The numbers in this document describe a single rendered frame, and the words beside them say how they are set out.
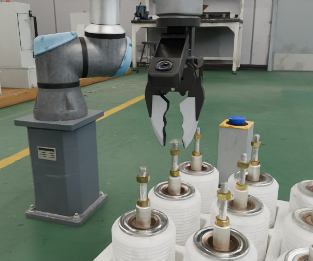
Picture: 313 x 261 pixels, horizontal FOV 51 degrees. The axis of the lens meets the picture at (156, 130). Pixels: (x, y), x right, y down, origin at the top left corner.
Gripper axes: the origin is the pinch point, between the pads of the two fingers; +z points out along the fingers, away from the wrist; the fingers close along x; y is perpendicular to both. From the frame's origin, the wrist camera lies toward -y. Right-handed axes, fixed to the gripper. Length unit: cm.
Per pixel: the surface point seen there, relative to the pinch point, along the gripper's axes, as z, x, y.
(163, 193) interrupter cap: 9.3, 1.2, -1.8
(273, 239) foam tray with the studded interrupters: 16.7, -17.8, 1.2
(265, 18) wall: -44, -18, 513
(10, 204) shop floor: 35, 60, 26
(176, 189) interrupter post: 8.9, -0.8, -0.4
